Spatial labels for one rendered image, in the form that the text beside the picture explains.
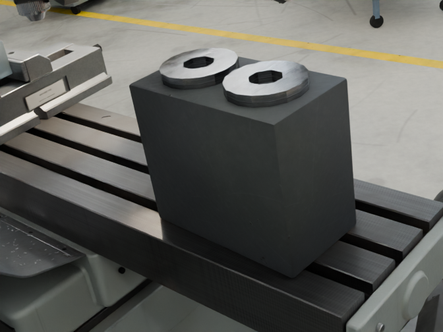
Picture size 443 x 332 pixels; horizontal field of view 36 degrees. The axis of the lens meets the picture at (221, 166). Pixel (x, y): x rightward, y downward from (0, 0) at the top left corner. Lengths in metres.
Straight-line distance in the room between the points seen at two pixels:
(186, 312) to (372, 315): 0.54
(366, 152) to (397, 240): 2.17
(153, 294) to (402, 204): 0.46
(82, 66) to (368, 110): 2.17
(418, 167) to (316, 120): 2.15
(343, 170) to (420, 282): 0.15
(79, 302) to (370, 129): 2.26
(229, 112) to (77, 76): 0.65
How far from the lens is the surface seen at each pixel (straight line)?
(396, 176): 2.78
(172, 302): 1.17
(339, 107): 0.72
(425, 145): 2.99
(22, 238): 1.06
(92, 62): 1.31
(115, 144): 1.09
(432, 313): 1.27
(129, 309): 1.11
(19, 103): 1.23
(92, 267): 1.00
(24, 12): 1.04
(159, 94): 0.76
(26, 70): 1.22
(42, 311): 1.00
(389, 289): 0.75
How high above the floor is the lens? 1.45
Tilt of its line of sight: 29 degrees down
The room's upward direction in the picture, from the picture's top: 10 degrees counter-clockwise
